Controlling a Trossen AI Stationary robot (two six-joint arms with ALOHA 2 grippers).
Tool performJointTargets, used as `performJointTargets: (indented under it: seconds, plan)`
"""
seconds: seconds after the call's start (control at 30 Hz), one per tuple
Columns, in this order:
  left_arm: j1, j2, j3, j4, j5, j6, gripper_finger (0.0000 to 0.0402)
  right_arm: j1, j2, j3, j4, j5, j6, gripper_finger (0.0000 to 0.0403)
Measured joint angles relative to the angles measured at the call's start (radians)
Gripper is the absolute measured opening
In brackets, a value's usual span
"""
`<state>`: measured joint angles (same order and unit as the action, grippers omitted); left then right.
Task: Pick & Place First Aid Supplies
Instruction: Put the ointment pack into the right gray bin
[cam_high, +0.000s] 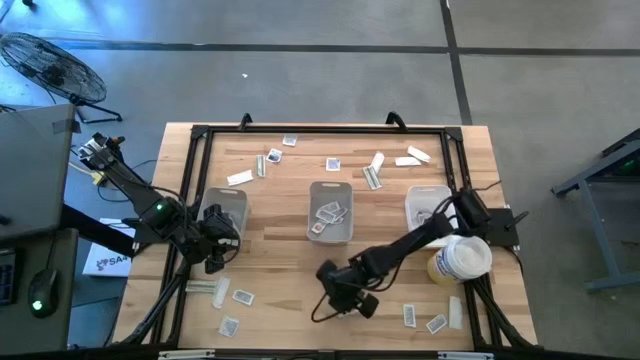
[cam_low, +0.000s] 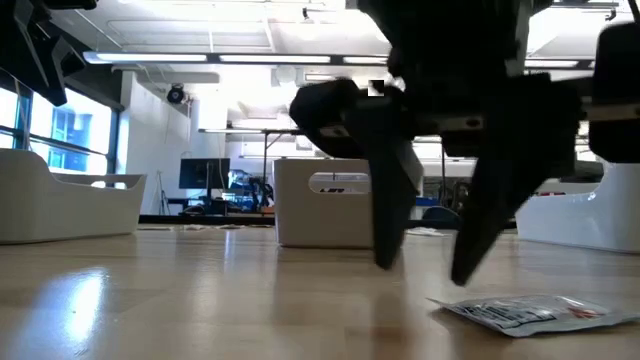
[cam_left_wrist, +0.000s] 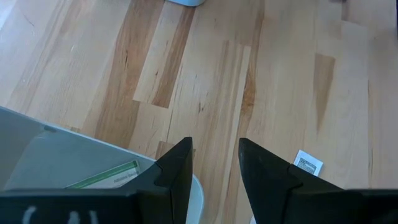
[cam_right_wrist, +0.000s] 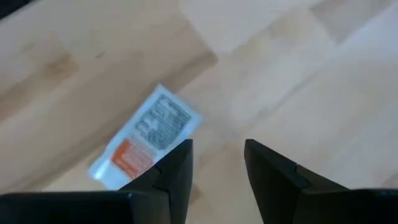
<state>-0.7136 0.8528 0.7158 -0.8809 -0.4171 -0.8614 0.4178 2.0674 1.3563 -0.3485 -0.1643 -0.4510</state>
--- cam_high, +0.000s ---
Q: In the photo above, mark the dark desk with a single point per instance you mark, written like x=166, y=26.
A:
x=67, y=300

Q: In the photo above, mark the black keyboard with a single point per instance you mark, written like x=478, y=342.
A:
x=6, y=280

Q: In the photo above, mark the black computer mouse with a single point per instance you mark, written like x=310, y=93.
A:
x=42, y=290

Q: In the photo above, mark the white and yellow canister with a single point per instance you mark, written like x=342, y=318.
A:
x=462, y=260

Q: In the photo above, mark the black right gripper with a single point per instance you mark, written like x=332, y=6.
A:
x=345, y=285

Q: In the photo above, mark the white frame bracket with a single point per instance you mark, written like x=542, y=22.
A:
x=185, y=354
x=465, y=355

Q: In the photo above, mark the grey monitor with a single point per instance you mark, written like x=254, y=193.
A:
x=30, y=170

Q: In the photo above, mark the black metal beam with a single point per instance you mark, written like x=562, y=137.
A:
x=100, y=235

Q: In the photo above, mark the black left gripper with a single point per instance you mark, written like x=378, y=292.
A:
x=215, y=230

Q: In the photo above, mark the white plastic bin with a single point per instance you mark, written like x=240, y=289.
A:
x=230, y=200
x=425, y=195
x=332, y=195

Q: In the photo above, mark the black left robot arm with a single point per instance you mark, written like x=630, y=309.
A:
x=145, y=200

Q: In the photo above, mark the yellow power plug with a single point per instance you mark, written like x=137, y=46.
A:
x=99, y=177

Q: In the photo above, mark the blue-grey metal table frame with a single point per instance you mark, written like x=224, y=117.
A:
x=598, y=227

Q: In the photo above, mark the black floor fan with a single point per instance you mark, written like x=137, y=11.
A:
x=55, y=70

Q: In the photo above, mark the white box with lettering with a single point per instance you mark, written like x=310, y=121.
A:
x=107, y=262

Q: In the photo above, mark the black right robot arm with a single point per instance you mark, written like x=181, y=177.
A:
x=410, y=242

